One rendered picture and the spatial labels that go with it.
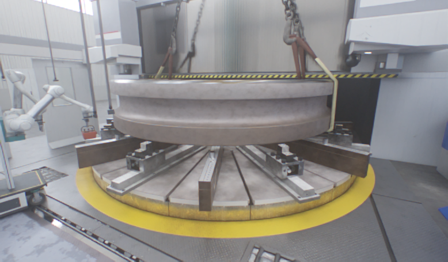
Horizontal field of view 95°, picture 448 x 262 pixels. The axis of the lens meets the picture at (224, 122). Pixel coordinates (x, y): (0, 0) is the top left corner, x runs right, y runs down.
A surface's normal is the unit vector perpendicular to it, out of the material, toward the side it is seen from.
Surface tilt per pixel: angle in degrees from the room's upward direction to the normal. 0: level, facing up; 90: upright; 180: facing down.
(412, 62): 90
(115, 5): 90
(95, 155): 90
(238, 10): 90
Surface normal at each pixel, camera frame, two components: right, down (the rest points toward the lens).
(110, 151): 0.65, 0.16
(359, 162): -0.76, 0.14
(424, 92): -0.45, 0.19
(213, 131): -0.05, 0.21
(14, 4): 0.90, 0.10
